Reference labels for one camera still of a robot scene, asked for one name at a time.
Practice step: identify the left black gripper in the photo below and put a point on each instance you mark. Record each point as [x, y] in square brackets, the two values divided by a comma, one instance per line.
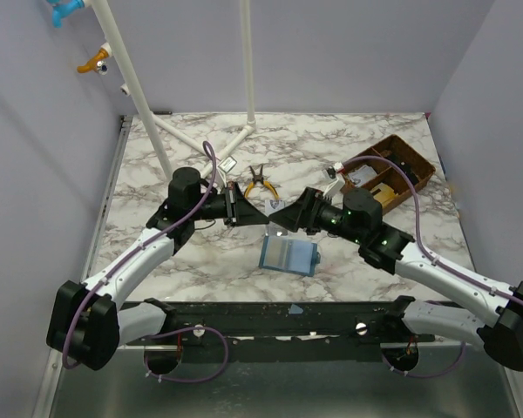
[240, 211]

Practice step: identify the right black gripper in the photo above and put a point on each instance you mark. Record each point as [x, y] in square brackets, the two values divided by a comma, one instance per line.
[309, 209]

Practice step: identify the white blue credit card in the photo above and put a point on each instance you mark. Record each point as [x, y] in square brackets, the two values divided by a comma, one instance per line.
[273, 205]

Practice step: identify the blue card holder wallet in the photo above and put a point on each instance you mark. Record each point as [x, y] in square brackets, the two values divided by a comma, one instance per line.
[280, 253]

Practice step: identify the gold VIP credit card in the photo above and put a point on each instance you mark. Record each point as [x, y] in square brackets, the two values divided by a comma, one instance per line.
[381, 193]

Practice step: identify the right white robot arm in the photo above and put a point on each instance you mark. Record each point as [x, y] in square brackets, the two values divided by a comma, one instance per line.
[487, 313]

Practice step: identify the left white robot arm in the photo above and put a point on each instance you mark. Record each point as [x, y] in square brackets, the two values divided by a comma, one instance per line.
[87, 325]

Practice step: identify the white packets in basket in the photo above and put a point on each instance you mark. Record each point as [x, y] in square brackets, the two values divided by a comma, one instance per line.
[362, 175]

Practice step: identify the yellow item in basket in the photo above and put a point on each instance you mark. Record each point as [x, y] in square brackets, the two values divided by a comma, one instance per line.
[390, 193]

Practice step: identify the brown woven basket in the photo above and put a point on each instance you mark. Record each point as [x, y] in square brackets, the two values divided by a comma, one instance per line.
[380, 169]

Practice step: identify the black item in basket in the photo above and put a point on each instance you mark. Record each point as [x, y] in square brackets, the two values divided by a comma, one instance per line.
[405, 168]

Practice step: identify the orange brass tap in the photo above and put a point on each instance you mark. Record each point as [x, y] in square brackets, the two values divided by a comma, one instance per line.
[97, 63]

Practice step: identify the yellow handled pliers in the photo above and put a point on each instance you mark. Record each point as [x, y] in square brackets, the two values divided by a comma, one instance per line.
[257, 178]

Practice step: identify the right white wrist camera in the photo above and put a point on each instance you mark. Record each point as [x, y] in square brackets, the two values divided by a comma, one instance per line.
[336, 180]

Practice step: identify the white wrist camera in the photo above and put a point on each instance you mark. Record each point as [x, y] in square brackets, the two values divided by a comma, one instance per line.
[336, 180]
[224, 167]

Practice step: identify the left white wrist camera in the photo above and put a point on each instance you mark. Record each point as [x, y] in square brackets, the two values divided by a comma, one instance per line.
[224, 167]

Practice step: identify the white PVC pipe frame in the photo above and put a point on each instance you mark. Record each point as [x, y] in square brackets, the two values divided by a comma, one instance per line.
[182, 56]

